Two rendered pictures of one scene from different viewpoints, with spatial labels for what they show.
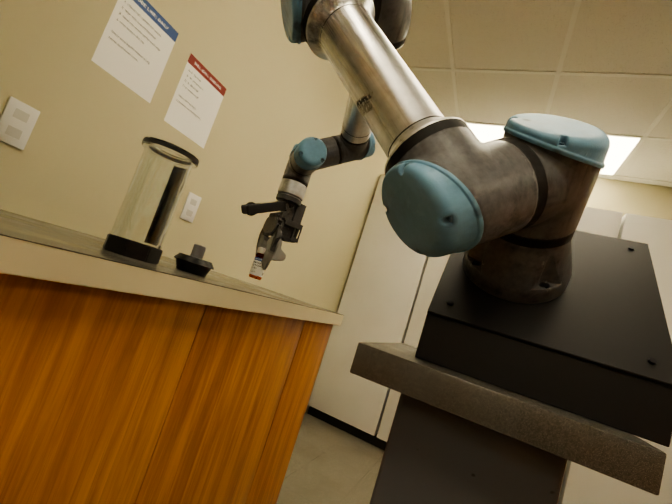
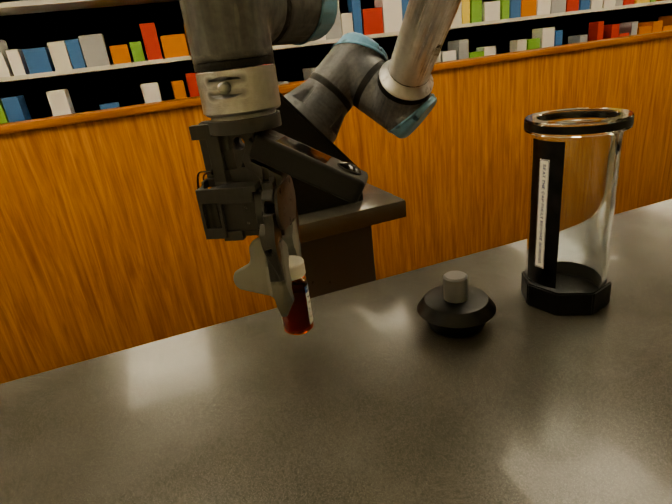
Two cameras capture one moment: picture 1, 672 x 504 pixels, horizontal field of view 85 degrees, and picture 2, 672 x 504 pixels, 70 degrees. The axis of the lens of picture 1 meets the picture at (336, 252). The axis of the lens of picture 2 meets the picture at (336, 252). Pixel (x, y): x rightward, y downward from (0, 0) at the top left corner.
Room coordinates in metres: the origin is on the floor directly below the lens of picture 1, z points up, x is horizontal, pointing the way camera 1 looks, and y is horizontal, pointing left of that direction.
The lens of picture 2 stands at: (1.29, 0.58, 1.26)
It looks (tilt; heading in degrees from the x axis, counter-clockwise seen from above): 23 degrees down; 228
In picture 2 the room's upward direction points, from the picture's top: 7 degrees counter-clockwise
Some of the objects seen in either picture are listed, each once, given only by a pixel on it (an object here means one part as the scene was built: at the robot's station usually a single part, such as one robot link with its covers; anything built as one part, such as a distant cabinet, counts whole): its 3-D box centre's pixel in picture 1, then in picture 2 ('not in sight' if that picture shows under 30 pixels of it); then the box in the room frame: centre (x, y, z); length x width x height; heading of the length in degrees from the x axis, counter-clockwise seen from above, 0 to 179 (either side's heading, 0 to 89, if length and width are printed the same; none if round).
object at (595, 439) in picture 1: (481, 390); (315, 206); (0.57, -0.27, 0.92); 0.32 x 0.32 x 0.04; 67
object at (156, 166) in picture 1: (152, 199); (570, 207); (0.73, 0.38, 1.06); 0.11 x 0.11 x 0.21
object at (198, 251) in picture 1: (195, 258); (455, 299); (0.86, 0.30, 0.97); 0.09 x 0.09 x 0.07
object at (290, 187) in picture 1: (291, 191); (238, 94); (1.02, 0.17, 1.23); 0.08 x 0.08 x 0.05
